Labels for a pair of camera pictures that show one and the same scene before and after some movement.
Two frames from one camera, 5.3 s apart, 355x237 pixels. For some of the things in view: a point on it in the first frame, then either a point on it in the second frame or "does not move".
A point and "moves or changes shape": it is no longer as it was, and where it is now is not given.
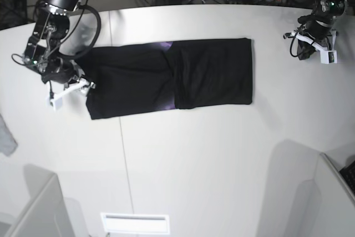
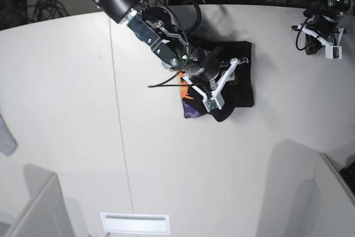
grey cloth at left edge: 8,142 does not move
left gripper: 61,70 → 202,63
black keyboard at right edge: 348,172 does not move
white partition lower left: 47,213 does not move
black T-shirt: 143,77 moves or changes shape
